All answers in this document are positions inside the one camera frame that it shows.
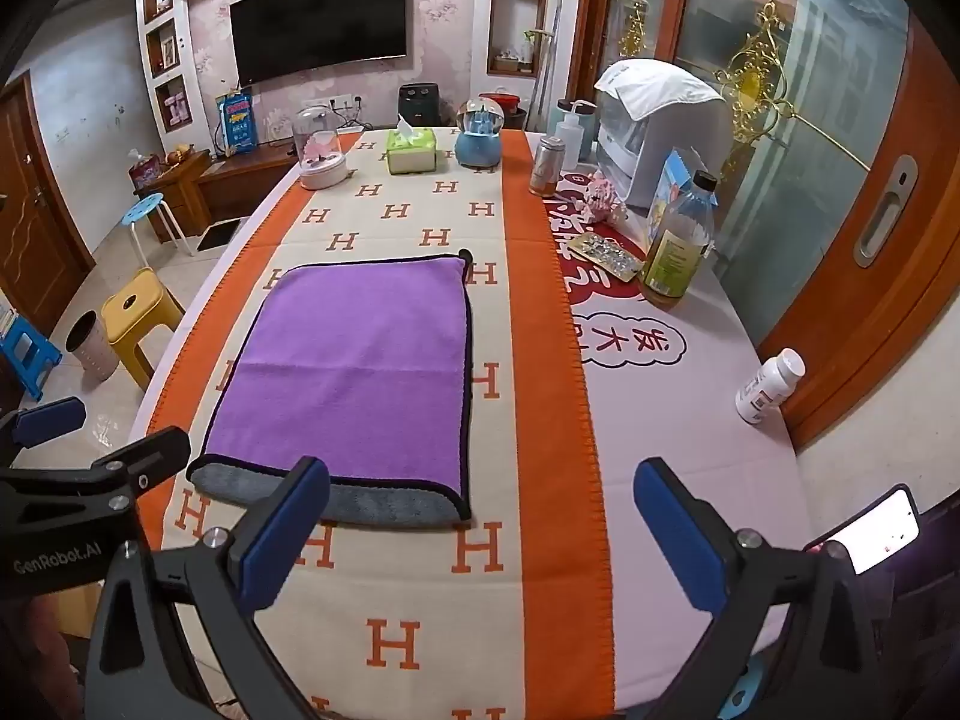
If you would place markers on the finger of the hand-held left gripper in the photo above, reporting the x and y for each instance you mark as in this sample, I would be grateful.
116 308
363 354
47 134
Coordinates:
49 420
146 457

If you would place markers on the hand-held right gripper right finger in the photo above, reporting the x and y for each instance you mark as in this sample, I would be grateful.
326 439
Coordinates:
673 532

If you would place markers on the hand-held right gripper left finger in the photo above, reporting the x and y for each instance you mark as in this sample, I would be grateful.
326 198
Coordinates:
285 532

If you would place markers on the purple towel with grey underside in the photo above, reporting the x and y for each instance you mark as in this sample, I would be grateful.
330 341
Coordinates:
360 360

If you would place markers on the blue plastic step stool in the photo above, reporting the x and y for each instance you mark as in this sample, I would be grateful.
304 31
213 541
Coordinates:
26 352

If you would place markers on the beige waste bin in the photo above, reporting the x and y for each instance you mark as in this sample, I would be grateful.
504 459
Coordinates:
90 345

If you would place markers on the white printed tablecloth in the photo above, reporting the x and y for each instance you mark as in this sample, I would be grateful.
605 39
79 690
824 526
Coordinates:
675 405

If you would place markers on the yellow plastic stool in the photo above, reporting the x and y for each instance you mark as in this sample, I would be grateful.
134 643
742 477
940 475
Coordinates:
139 307

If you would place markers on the white pill bottle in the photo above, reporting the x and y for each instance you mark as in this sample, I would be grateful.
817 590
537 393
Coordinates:
765 390

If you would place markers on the orange and cream patterned blanket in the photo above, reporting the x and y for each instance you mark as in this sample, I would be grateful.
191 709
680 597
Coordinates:
540 390

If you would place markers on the smartphone with lit screen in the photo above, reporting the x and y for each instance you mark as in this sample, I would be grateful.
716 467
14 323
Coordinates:
877 529

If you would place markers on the brown wooden door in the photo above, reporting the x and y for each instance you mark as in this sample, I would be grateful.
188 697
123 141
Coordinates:
34 202

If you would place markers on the round blue stool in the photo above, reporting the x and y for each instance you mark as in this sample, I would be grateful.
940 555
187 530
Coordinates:
142 208

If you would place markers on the pink box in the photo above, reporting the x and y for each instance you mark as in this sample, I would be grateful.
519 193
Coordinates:
144 171

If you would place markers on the bottle of yellow liquid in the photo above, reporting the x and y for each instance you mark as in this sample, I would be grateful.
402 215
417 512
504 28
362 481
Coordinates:
675 255

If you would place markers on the wooden television cabinet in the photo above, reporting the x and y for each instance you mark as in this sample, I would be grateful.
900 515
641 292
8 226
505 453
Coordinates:
225 184

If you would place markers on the silver blister pack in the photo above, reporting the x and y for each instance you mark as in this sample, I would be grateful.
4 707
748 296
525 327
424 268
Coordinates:
607 255

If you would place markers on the wooden framed glass sliding door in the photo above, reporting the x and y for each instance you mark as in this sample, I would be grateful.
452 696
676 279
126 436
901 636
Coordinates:
862 300

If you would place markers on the pink plush toy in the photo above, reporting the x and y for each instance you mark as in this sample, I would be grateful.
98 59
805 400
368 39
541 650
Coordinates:
606 195

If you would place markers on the blue printed box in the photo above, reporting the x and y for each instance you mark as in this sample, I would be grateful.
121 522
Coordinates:
236 124

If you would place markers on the glass dome with white base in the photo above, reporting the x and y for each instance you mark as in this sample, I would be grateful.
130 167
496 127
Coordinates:
321 157

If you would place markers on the light blue carton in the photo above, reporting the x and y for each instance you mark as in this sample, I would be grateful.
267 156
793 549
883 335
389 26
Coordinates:
671 176

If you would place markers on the white countertop appliance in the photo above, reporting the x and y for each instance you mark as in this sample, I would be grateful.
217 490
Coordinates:
675 157

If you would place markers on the metal lidded jar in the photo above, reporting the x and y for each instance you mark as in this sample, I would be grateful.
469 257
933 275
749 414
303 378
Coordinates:
546 169

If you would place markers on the green tissue box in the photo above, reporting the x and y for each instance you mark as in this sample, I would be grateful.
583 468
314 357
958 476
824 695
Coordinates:
411 150

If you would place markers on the clear squeeze bottle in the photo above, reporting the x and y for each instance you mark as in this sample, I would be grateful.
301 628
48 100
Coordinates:
570 131

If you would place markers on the blue snow globe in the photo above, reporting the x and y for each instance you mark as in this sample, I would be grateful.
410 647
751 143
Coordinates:
478 142

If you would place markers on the white cloth cover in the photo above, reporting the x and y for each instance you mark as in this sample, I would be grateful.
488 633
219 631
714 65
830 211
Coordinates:
660 90

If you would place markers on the red bucket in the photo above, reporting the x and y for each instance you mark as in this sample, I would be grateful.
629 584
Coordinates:
510 109

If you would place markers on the gold door ornament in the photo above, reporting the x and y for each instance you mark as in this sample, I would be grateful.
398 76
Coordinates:
750 82

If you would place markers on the mop pole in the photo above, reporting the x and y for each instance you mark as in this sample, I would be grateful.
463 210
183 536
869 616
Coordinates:
547 52

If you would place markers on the white wall shelf unit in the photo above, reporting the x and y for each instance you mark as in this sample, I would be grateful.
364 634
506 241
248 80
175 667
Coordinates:
150 37

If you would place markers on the black wall television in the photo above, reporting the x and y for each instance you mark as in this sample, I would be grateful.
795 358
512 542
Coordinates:
322 22

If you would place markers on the white wall niche shelf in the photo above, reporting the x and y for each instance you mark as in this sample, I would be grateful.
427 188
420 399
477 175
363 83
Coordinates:
487 15

